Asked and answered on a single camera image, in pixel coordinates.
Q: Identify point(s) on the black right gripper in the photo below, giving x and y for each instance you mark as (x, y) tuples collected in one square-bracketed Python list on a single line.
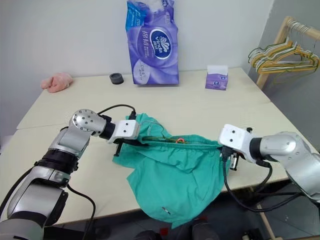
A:
[(234, 161)]

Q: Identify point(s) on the pink crumpled cloth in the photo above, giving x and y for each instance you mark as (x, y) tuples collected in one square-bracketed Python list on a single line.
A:
[(57, 82)]

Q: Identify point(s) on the large purple Vinda tissue pack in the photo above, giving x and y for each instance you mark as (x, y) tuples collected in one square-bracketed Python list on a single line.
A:
[(155, 62)]

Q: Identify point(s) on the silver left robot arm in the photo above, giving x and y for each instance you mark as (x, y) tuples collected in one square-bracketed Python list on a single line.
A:
[(82, 122)]

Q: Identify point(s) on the small red object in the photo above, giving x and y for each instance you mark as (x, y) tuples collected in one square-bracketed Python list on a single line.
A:
[(164, 230)]

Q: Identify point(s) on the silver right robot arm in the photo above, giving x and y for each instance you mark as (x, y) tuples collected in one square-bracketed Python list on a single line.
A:
[(287, 147)]

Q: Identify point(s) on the wooden clothes rack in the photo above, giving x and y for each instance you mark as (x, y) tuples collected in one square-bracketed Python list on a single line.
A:
[(280, 32)]

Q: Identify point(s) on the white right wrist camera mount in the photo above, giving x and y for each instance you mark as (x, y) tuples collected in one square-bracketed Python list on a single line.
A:
[(232, 137)]

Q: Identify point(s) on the small purple tissue pack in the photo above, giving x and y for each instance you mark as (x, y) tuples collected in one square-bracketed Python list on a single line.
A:
[(216, 81)]

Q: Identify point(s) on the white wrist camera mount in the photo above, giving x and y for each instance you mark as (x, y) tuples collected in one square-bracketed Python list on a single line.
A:
[(232, 137), (125, 130)]

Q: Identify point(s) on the green shorts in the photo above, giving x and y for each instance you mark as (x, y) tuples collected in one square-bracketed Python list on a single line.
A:
[(175, 180)]

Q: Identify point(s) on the black round cap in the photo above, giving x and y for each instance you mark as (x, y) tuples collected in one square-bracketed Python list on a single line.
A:
[(116, 78)]

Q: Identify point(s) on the bundle of hangers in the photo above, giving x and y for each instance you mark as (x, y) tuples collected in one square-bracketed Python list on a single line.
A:
[(282, 65)]

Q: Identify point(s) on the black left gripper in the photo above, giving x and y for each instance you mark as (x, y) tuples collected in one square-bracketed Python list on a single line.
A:
[(125, 144)]

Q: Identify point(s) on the dark rounded shape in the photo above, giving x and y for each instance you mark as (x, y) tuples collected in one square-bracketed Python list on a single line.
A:
[(201, 230)]

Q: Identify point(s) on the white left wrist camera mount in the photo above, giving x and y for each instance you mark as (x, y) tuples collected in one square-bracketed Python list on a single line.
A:
[(125, 130)]

